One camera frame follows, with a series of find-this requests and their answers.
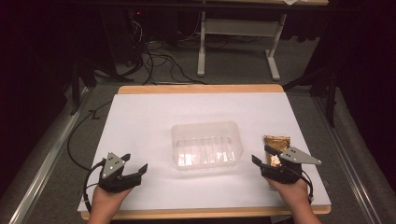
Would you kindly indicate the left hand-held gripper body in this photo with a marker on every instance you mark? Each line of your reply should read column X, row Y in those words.
column 111, row 166

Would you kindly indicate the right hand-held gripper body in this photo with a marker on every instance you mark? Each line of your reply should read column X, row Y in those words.
column 294, row 155

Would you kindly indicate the gold foil packet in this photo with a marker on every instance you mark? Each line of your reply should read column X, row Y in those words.
column 277, row 141

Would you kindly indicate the person's left hand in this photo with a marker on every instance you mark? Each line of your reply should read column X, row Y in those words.
column 107, row 199

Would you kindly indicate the person's right hand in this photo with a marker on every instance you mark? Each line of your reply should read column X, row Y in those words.
column 291, row 193

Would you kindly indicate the white table mat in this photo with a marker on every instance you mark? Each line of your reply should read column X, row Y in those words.
column 155, row 124

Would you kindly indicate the clear plastic container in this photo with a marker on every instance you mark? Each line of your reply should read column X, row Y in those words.
column 206, row 146

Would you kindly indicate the black stand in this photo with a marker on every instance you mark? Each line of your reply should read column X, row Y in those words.
column 330, row 90
column 76, row 81

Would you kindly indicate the black computer tower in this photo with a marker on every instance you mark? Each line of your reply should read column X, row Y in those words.
column 123, row 34

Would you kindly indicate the metal floor rail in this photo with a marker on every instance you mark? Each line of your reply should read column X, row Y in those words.
column 345, row 161
column 40, row 168

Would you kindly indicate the white metal desk frame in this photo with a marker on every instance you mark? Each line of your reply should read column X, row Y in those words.
column 239, row 26

